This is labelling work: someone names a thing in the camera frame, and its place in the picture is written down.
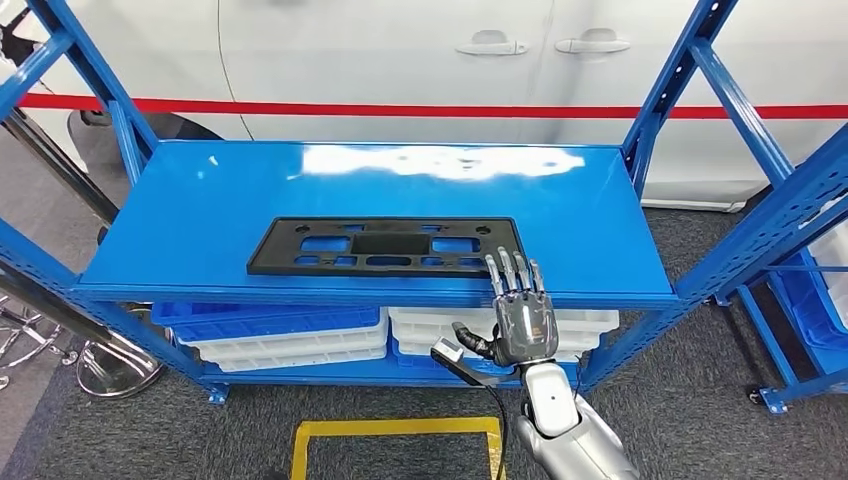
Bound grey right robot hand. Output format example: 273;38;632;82
452;246;561;368

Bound black plastic frame part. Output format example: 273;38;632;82
246;216;528;280

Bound blue metal shelf rack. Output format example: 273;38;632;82
0;0;848;407

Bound white plastic bin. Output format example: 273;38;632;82
211;344;389;374
390;324;604;349
808;198;848;313
395;337;584;362
173;311;390;362
388;306;621;336

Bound yellow floor tape square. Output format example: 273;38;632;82
289;417;508;480

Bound blue rack on casters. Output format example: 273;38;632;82
715;218;848;415

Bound red barrier belt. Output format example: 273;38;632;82
18;92;848;122

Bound white car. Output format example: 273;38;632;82
0;0;848;213

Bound black stool chrome base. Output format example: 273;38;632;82
0;294;79;392

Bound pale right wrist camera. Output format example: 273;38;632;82
430;336;466;364

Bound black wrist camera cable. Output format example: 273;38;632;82
486;384;510;480

